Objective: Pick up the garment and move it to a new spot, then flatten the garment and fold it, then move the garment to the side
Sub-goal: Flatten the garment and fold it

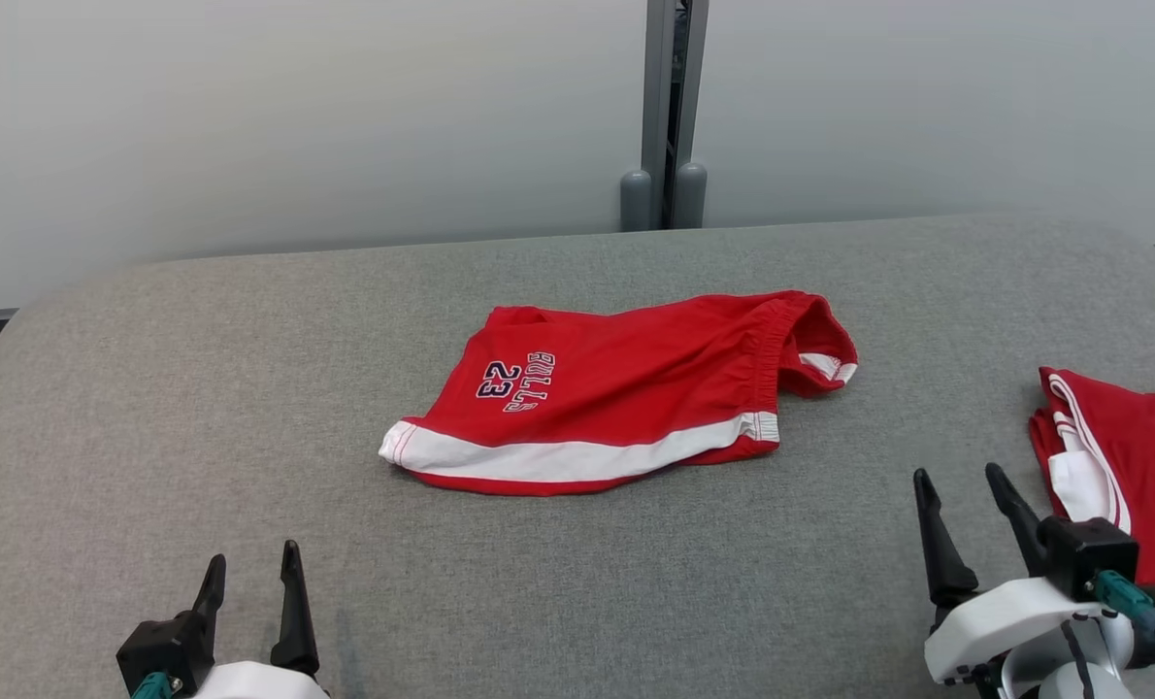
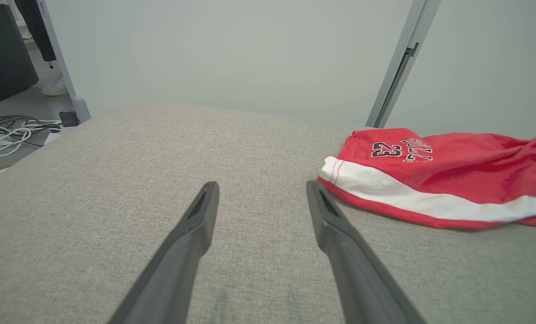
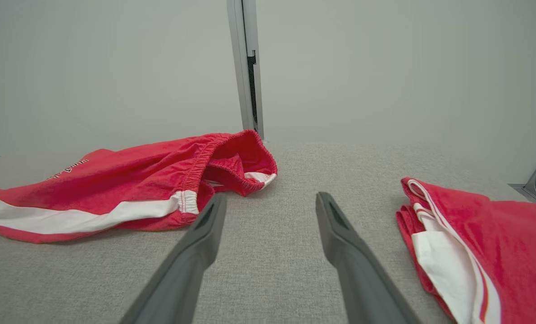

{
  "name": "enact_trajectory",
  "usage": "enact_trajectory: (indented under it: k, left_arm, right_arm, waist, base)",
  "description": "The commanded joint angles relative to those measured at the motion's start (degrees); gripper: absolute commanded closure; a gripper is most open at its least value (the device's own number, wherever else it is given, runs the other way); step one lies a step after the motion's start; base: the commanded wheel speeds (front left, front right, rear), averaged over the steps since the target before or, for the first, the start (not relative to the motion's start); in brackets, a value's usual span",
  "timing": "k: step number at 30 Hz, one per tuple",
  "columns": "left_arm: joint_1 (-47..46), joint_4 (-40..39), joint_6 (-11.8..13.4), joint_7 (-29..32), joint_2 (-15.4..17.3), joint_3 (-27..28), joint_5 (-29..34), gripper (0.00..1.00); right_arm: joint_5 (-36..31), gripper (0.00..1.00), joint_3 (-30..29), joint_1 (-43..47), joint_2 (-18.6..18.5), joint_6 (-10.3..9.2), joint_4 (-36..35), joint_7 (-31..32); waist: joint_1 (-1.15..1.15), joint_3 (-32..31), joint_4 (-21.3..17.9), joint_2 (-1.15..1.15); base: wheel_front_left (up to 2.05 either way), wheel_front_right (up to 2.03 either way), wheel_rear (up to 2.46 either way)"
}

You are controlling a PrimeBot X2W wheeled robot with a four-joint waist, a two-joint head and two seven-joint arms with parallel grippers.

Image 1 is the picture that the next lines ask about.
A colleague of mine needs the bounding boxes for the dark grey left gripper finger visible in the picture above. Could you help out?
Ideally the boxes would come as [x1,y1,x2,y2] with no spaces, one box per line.
[194,553,227,642]
[270,540,320,676]

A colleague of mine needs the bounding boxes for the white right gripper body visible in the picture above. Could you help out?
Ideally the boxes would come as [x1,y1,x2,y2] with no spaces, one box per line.
[924,578,1155,683]

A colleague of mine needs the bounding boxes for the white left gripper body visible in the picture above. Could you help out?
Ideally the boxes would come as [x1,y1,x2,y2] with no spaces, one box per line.
[184,663,331,699]

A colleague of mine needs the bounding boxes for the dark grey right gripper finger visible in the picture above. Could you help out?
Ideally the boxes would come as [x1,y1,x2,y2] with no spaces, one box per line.
[985,463,1054,574]
[913,468,979,608]

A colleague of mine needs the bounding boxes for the red jersey with white trim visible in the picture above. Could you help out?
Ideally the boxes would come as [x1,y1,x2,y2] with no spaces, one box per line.
[1029,367,1155,622]

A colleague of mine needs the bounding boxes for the red Bulls 23 shorts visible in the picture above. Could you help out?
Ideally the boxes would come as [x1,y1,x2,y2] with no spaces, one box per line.
[379,289,860,498]

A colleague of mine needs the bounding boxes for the grey cylinder post foot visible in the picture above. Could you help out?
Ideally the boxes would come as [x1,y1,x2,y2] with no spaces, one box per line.
[620,170,653,232]
[673,163,708,229]

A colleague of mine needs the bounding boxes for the grey partition post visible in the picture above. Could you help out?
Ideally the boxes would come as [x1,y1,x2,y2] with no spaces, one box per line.
[641,0,710,231]

